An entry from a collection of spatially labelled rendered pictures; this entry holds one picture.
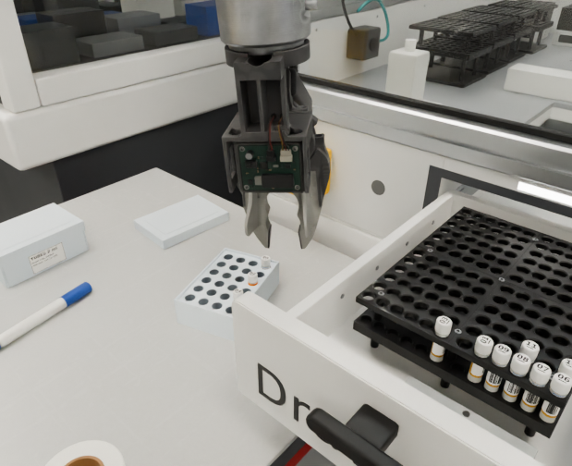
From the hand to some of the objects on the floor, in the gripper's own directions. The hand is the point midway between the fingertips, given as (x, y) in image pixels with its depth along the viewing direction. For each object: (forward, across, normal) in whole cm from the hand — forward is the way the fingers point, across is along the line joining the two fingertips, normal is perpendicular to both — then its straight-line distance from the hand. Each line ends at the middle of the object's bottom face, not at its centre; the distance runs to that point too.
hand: (286, 233), depth 54 cm
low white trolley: (+88, -29, +2) cm, 93 cm away
